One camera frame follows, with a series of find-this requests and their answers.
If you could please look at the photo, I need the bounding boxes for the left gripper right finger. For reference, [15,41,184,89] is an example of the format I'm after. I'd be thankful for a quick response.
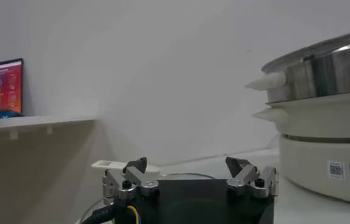
[225,156,279,198]

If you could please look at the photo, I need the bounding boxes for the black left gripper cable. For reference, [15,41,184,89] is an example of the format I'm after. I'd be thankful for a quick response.
[80,197,142,224]

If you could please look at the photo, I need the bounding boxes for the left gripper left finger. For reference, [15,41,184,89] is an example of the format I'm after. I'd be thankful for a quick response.
[101,156,161,200]

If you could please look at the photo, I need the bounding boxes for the stainless steel steamer basket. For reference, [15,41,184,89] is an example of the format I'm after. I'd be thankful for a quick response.
[244,27,350,103]

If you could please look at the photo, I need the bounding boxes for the glass lid white handle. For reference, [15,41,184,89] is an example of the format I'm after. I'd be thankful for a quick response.
[89,159,217,181]

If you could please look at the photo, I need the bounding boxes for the white electric cooking pot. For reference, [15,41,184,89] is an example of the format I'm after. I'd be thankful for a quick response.
[252,91,350,205]

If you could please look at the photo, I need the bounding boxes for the white side table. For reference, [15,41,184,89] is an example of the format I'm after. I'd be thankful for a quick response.
[0,115,98,141]

